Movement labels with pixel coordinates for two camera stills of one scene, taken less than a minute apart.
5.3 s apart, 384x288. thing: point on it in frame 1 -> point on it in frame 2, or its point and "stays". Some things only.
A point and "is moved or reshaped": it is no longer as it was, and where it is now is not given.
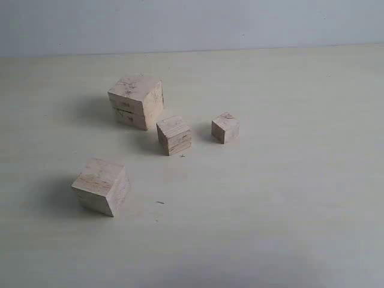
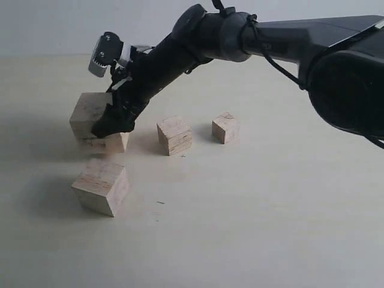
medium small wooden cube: x=174 y=135 stays
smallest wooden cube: x=225 y=128 stays
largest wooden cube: x=137 y=101 is moved or reshaped
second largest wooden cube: x=102 y=186 stays
